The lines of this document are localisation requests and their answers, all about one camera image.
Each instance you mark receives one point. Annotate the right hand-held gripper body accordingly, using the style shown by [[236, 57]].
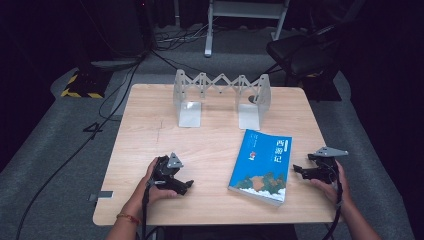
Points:
[[326, 166]]

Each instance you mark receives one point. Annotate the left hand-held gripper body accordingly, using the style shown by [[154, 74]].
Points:
[[165, 168]]

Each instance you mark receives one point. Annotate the blue book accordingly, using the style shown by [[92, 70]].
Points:
[[261, 166]]

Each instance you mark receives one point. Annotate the expandable grey metal book stand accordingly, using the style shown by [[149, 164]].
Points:
[[190, 115]]

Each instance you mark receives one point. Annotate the person's right hand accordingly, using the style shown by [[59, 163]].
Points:
[[338, 191]]

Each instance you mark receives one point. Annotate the person's left hand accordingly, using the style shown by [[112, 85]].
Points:
[[140, 195]]

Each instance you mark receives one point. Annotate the grey tape strip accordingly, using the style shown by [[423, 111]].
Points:
[[101, 195]]

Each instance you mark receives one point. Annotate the black chair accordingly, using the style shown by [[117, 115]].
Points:
[[301, 53]]

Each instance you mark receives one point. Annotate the black yellow striped base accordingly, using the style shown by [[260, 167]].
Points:
[[78, 93]]

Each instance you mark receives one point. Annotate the white metal stand frame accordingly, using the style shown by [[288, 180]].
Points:
[[209, 36]]

